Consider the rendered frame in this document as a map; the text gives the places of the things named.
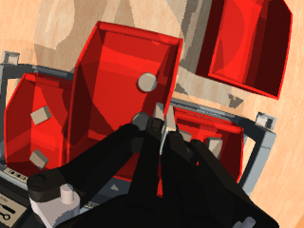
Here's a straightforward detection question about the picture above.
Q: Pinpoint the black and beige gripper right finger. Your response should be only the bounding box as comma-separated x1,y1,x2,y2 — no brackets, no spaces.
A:
159,105,279,228

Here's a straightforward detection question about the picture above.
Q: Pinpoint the black case with orange latches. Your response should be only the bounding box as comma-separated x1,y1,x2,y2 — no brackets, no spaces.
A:
0,177,47,228

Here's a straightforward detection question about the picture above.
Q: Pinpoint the grey metal shelf rack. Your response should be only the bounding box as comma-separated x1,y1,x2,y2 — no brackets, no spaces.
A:
0,50,277,214

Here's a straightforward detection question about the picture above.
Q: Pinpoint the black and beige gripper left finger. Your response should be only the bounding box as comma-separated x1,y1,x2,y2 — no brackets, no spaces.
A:
27,103,164,228

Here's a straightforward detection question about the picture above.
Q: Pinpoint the grey round disc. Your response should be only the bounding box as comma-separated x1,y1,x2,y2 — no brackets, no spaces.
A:
132,112,150,130
138,72,157,92

